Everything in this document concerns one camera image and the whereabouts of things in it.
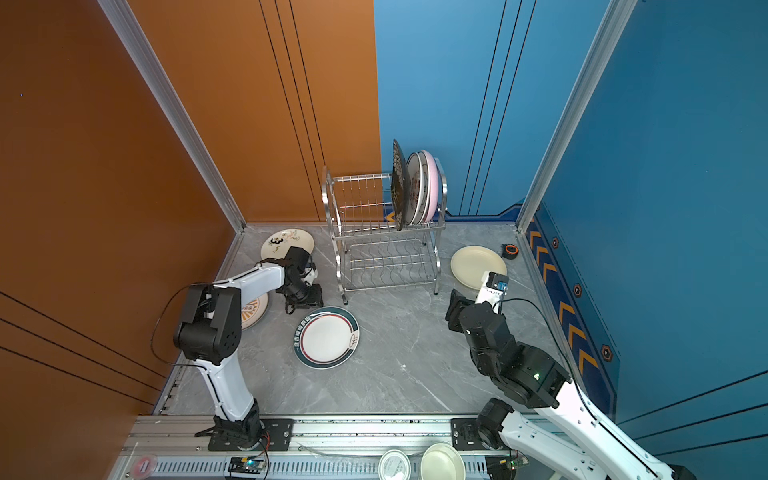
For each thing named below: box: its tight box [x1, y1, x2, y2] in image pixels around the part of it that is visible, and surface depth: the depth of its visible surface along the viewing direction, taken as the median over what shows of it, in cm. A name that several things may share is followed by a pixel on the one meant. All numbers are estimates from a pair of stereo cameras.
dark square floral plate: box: [391, 139, 412, 231], surface depth 81 cm
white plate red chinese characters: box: [405, 152, 424, 226], surface depth 74 cm
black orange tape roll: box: [501, 243, 519, 260], surface depth 111 cm
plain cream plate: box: [450, 245, 508, 291], surface depth 109 cm
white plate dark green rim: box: [293, 306, 360, 370], surface depth 91 cm
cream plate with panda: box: [260, 228, 315, 260], surface depth 118 cm
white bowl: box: [420, 443, 466, 480], surface depth 70 cm
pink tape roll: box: [133, 454, 157, 479], surface depth 71 cm
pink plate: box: [421, 150, 439, 224], surface depth 74 cm
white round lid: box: [378, 449, 411, 480], surface depth 65 cm
